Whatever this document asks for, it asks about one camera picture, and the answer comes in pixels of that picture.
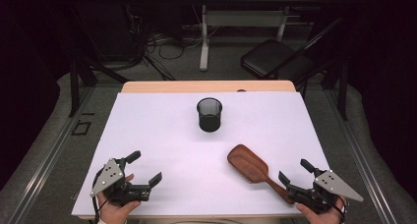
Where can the brown wooden hairbrush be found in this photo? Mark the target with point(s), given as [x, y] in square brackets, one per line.
[249, 165]

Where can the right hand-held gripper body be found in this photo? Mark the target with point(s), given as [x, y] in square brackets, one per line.
[331, 183]

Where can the person's right hand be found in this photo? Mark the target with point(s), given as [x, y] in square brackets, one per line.
[323, 219]

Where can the white-framed wooden desk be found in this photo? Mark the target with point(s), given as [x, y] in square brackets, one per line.
[205, 37]

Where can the black metal stand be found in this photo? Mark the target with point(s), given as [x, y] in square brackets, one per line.
[74, 86]
[343, 93]

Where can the light wooden table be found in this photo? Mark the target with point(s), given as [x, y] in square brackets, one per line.
[209, 86]

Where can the person's left hand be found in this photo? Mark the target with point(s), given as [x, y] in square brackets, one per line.
[114, 214]

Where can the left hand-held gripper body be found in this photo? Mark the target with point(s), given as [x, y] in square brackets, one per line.
[113, 176]

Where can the black folding chair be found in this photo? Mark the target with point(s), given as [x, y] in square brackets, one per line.
[272, 57]

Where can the short black tape strip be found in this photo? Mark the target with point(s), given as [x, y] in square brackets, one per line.
[88, 113]

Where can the black mesh cup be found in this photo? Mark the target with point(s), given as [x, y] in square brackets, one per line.
[209, 122]

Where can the white table board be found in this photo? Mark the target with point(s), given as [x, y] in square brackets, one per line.
[164, 135]

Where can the black horizontal frame bar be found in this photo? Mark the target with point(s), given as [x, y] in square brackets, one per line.
[131, 0]

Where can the metal floor rail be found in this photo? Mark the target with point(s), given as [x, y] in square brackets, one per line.
[46, 161]
[364, 171]

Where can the black tape square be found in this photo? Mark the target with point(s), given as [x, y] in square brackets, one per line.
[75, 131]

